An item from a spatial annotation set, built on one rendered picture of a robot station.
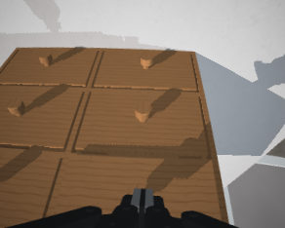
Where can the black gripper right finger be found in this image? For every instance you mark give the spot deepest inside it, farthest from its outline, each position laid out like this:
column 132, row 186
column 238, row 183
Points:
column 155, row 215

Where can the brown wooden drawer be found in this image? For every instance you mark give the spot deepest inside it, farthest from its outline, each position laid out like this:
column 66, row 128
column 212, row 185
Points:
column 117, row 122
column 46, row 122
column 102, row 181
column 26, row 186
column 156, row 71
column 61, row 68

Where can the brown wooden chest of drawers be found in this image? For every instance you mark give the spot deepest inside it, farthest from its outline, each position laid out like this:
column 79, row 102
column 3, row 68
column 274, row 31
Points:
column 70, row 148

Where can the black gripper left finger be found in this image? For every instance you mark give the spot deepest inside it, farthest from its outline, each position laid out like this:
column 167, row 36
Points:
column 88, row 217

